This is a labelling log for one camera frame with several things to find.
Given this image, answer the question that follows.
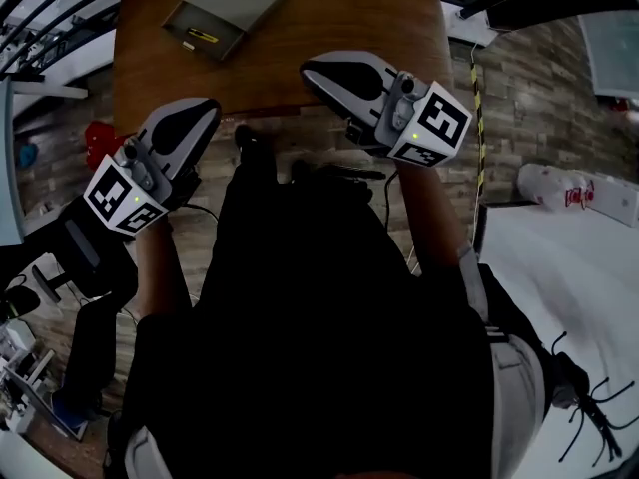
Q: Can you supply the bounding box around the white flat board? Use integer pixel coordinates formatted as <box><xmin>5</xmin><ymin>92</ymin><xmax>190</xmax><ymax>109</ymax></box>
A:
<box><xmin>588</xmin><ymin>175</ymin><xmax>639</xmax><ymax>229</ymax></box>

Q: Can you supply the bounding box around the red object on floor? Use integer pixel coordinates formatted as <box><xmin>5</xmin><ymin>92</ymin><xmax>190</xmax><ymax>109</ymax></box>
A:
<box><xmin>83</xmin><ymin>121</ymin><xmax>127</xmax><ymax>170</ymax></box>

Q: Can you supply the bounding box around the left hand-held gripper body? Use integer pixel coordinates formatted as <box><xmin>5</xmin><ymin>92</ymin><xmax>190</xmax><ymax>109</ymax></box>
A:
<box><xmin>82</xmin><ymin>139</ymin><xmax>204</xmax><ymax>239</ymax></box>

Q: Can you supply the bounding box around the white floor plate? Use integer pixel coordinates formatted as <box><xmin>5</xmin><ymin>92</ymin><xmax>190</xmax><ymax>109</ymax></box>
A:
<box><xmin>442</xmin><ymin>1</ymin><xmax>500</xmax><ymax>48</ymax></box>

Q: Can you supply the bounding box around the pile of white equipment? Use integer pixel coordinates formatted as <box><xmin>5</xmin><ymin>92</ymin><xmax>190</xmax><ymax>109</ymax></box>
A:
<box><xmin>0</xmin><ymin>316</ymin><xmax>89</xmax><ymax>443</ymax></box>

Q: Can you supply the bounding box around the yellow small knife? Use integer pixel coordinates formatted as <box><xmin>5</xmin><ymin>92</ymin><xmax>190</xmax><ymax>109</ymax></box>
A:
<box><xmin>186</xmin><ymin>26</ymin><xmax>221</xmax><ymax>45</ymax></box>

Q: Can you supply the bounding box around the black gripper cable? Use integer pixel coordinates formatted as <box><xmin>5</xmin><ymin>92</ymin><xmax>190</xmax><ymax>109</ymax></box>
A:
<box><xmin>381</xmin><ymin>170</ymin><xmax>400</xmax><ymax>234</ymax></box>
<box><xmin>172</xmin><ymin>202</ymin><xmax>221</xmax><ymax>229</ymax></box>

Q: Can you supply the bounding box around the black branched wire stand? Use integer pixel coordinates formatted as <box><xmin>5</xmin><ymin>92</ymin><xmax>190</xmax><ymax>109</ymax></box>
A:
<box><xmin>548</xmin><ymin>330</ymin><xmax>639</xmax><ymax>468</ymax></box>

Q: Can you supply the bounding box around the person's left forearm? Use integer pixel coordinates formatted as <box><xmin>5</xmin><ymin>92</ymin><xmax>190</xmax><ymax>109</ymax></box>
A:
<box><xmin>132</xmin><ymin>215</ymin><xmax>195</xmax><ymax>324</ymax></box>

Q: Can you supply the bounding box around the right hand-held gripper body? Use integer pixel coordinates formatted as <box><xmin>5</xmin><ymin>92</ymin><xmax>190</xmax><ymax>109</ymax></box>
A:
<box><xmin>346</xmin><ymin>71</ymin><xmax>474</xmax><ymax>169</ymax></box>

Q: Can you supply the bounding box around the white table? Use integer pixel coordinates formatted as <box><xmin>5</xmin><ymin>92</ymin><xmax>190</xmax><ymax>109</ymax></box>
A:
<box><xmin>473</xmin><ymin>202</ymin><xmax>639</xmax><ymax>479</ymax></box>

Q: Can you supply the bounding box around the person's black clothed body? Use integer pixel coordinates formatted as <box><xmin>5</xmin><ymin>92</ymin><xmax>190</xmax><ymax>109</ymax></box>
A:
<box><xmin>102</xmin><ymin>123</ymin><xmax>590</xmax><ymax>479</ymax></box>

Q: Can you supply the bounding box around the yellow black striped floor tape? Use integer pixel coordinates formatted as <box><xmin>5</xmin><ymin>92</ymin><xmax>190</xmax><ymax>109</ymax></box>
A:
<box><xmin>468</xmin><ymin>62</ymin><xmax>489</xmax><ymax>202</ymax></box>

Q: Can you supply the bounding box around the wooden table with black legs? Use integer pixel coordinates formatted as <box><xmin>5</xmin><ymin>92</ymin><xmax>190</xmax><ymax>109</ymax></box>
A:
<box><xmin>112</xmin><ymin>0</ymin><xmax>456</xmax><ymax>137</ymax></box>

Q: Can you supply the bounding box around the white plastic bag red print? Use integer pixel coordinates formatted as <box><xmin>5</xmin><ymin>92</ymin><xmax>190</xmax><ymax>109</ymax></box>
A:
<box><xmin>516</xmin><ymin>163</ymin><xmax>599</xmax><ymax>213</ymax></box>

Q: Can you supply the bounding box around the person's right forearm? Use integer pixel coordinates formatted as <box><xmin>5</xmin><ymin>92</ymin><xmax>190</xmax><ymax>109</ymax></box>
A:
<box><xmin>393</xmin><ymin>157</ymin><xmax>470</xmax><ymax>274</ymax></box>

